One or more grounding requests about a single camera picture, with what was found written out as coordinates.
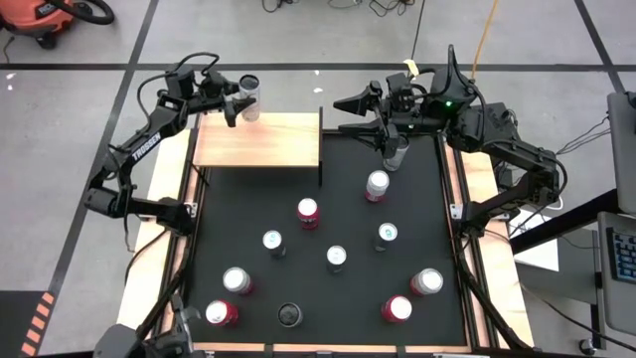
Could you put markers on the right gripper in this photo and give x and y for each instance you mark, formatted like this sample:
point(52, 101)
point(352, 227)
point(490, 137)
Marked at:
point(407, 117)

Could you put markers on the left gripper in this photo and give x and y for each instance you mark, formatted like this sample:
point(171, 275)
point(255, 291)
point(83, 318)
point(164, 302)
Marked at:
point(213, 102)

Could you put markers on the white pink soda can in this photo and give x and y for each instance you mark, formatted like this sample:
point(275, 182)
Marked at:
point(426, 282)
point(237, 280)
point(377, 185)

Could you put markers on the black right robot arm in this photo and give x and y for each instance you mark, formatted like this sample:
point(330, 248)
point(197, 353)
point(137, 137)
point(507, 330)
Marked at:
point(522, 154)

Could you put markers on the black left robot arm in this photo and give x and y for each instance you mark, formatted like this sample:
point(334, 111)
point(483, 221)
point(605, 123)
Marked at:
point(146, 141)

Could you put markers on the yellow paper tag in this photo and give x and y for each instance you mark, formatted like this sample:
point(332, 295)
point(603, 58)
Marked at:
point(411, 67)

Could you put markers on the orange Fanta can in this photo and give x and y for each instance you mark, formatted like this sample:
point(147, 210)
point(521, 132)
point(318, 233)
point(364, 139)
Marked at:
point(308, 213)

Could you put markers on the silver blue Red Bull can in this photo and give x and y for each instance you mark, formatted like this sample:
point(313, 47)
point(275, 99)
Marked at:
point(386, 235)
point(336, 258)
point(273, 242)

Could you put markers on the black table mat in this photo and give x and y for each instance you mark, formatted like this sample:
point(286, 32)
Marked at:
point(348, 298)

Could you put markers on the red soda can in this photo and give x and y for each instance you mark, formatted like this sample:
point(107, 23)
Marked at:
point(396, 308)
point(221, 312)

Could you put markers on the orange shop vacuum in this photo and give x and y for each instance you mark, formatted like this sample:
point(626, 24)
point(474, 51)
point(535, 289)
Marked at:
point(35, 17)

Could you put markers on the white paper sheet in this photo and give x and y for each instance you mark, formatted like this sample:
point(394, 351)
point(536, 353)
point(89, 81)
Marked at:
point(539, 248)

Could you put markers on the black stand beam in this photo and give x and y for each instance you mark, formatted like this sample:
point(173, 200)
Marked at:
point(561, 224)

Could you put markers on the black orange striped floor ramp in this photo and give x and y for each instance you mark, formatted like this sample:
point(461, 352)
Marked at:
point(15, 323)

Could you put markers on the black caster wheel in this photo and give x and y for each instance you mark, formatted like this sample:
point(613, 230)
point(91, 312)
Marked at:
point(586, 345)

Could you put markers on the grey laptop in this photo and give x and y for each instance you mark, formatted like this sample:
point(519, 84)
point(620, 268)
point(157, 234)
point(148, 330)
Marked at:
point(621, 308)

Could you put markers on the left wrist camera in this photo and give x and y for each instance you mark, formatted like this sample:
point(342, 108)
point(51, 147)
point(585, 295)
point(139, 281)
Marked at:
point(213, 79)

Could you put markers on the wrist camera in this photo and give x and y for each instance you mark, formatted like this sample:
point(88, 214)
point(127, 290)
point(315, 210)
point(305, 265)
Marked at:
point(213, 79)
point(399, 84)

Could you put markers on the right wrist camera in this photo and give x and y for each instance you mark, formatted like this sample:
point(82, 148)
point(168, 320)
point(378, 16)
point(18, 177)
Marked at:
point(399, 84)

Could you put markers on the wooden shelf with black frame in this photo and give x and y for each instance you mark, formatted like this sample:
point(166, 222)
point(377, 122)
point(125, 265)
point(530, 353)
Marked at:
point(258, 141)

